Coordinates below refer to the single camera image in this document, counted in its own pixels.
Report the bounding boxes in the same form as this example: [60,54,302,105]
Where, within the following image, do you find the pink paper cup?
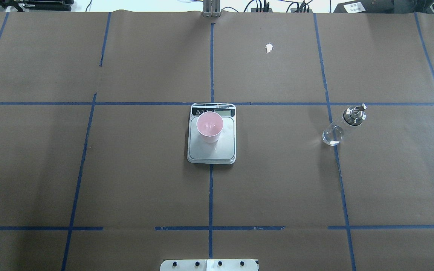
[196,111,224,143]

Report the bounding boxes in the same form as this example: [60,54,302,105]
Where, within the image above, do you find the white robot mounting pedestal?
[160,259,260,271]

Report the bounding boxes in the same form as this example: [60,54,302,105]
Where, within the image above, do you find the aluminium frame post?
[202,0,222,18]

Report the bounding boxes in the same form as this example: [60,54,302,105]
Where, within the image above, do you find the black box device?
[332,0,394,14]

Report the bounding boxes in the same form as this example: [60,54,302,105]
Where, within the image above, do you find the glass sauce dispenser bottle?
[322,103,367,146]

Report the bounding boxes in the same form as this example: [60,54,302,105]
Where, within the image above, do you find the digital kitchen scale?
[187,103,237,164]

